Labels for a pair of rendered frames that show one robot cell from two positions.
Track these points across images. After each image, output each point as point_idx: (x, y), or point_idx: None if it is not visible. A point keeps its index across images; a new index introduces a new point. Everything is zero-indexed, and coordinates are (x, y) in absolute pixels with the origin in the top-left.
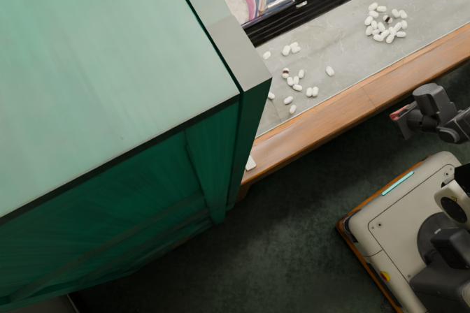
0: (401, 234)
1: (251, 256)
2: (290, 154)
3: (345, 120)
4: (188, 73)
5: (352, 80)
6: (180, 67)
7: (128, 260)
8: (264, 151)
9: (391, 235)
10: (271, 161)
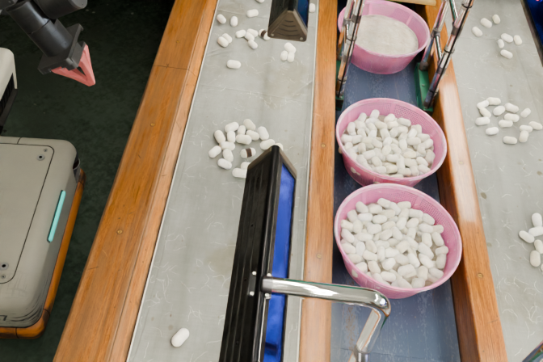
0: (8, 168)
1: (133, 109)
2: None
3: (169, 37)
4: None
5: (204, 77)
6: None
7: None
8: None
9: (18, 159)
10: None
